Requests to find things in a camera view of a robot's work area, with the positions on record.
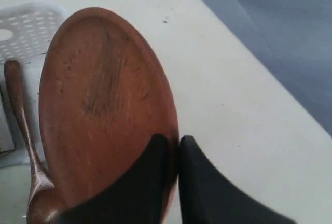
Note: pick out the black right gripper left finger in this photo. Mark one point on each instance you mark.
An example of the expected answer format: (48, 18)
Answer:
(136, 197)

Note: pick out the white perforated plastic basket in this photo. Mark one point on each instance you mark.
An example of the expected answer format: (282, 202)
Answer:
(26, 32)

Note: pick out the brown round wooden plate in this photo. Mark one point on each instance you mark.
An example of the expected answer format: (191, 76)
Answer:
(103, 94)

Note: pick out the brown wooden spoon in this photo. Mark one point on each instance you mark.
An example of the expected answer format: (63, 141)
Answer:
(44, 205)

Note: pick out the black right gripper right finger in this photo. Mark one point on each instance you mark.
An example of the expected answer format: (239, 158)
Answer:
(207, 196)

